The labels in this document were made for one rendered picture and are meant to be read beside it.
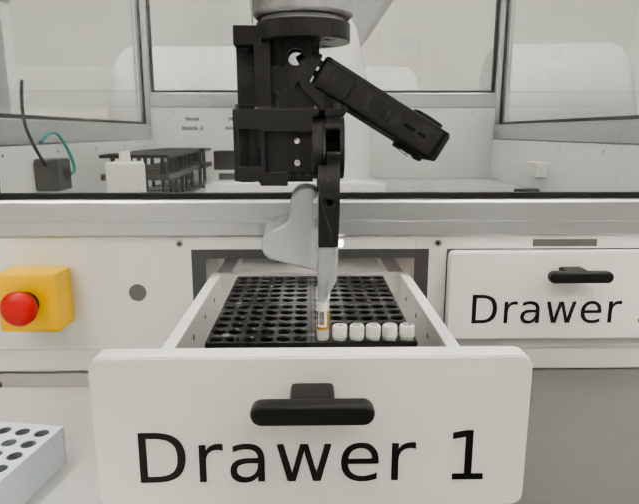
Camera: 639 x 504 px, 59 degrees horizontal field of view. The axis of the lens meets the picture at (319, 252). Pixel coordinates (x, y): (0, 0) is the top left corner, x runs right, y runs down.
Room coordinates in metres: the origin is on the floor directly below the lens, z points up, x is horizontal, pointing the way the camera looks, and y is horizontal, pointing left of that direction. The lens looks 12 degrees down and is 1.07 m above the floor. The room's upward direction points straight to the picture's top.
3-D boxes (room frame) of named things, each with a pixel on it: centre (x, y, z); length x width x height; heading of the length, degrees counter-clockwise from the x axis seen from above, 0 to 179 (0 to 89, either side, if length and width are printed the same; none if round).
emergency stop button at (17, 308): (0.62, 0.34, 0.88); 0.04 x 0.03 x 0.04; 91
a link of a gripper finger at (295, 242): (0.43, 0.02, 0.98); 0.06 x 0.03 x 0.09; 91
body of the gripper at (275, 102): (0.45, 0.02, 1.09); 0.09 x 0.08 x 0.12; 91
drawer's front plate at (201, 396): (0.35, 0.00, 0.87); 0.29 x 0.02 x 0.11; 91
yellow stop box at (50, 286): (0.65, 0.34, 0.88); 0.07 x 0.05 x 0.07; 91
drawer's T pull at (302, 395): (0.33, 0.00, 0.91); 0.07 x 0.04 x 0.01; 91
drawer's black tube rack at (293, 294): (0.55, 0.01, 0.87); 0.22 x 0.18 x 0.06; 1
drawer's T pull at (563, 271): (0.65, -0.31, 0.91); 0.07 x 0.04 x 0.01; 91
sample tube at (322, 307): (0.45, 0.00, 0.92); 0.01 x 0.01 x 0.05
